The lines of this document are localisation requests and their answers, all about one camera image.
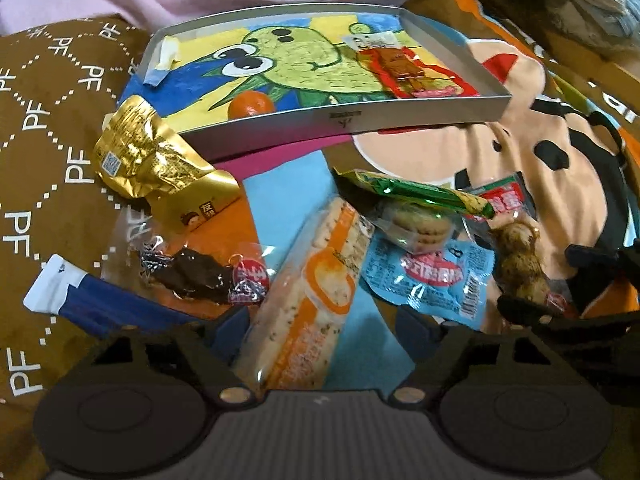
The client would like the clear dark meat snack packet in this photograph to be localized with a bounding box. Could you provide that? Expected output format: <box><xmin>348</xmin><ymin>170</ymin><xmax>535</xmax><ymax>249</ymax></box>
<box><xmin>102</xmin><ymin>207</ymin><xmax>275</xmax><ymax>322</ymax></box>

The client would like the green yellow cracker packet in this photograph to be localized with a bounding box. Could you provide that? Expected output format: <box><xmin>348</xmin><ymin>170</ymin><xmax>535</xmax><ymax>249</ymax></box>
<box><xmin>334</xmin><ymin>167</ymin><xmax>496</xmax><ymax>220</ymax></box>

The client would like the cartoon dinosaur drawing paper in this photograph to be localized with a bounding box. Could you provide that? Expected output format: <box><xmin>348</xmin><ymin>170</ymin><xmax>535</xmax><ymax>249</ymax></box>
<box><xmin>131</xmin><ymin>12</ymin><xmax>482</xmax><ymax>122</ymax></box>

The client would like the light blue snack packet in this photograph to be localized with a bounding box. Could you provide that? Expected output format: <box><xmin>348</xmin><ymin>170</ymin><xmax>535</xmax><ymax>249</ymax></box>
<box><xmin>360</xmin><ymin>235</ymin><xmax>496</xmax><ymax>333</ymax></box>

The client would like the clear cookie packet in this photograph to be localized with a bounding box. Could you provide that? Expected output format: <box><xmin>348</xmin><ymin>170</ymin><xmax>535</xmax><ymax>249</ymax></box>
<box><xmin>372</xmin><ymin>200</ymin><xmax>458</xmax><ymax>256</ymax></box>

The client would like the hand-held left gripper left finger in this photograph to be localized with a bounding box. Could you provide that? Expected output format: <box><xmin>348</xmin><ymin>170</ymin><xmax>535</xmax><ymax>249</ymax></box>
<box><xmin>92</xmin><ymin>306</ymin><xmax>261</xmax><ymax>409</ymax></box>

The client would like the orange white cake packet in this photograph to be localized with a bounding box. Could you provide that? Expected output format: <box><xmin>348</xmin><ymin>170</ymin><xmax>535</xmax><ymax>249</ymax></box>
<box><xmin>232</xmin><ymin>196</ymin><xmax>376</xmax><ymax>396</ymax></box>

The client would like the gold foil snack packet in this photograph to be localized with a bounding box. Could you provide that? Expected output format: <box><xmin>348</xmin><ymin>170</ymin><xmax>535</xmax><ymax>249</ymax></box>
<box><xmin>91</xmin><ymin>95</ymin><xmax>242</xmax><ymax>236</ymax></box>

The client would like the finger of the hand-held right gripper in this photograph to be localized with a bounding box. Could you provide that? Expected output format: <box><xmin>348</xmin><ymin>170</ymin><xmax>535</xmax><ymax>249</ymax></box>
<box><xmin>497</xmin><ymin>294</ymin><xmax>640</xmax><ymax>345</ymax></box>
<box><xmin>565</xmin><ymin>244</ymin><xmax>640</xmax><ymax>311</ymax></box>

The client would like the grey metal tray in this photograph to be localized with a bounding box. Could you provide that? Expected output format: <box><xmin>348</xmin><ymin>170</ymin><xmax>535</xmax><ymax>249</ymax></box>
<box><xmin>132</xmin><ymin>4</ymin><xmax>513</xmax><ymax>162</ymax></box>

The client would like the blue white stick packet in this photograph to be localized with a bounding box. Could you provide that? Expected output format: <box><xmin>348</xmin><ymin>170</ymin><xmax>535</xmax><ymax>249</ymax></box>
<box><xmin>22</xmin><ymin>254</ymin><xmax>201</xmax><ymax>341</ymax></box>

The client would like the brown patterned pillow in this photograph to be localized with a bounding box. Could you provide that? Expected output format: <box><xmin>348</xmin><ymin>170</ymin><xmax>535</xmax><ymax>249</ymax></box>
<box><xmin>0</xmin><ymin>15</ymin><xmax>156</xmax><ymax>480</ymax></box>

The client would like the orange tangerine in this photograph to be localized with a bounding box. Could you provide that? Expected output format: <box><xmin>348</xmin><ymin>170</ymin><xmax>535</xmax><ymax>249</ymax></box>
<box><xmin>227</xmin><ymin>91</ymin><xmax>277</xmax><ymax>121</ymax></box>

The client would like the red label brown balls packet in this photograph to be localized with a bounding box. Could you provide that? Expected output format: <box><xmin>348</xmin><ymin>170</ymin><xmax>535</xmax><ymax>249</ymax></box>
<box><xmin>457</xmin><ymin>172</ymin><xmax>576</xmax><ymax>318</ymax></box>

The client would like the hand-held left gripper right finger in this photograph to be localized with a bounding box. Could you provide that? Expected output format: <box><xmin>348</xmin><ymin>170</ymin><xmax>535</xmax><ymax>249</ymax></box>
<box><xmin>386</xmin><ymin>309</ymin><xmax>552</xmax><ymax>409</ymax></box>

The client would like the red brown snack packet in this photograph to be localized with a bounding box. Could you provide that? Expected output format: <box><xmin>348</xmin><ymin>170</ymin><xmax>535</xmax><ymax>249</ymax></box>
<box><xmin>345</xmin><ymin>31</ymin><xmax>473</xmax><ymax>101</ymax></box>

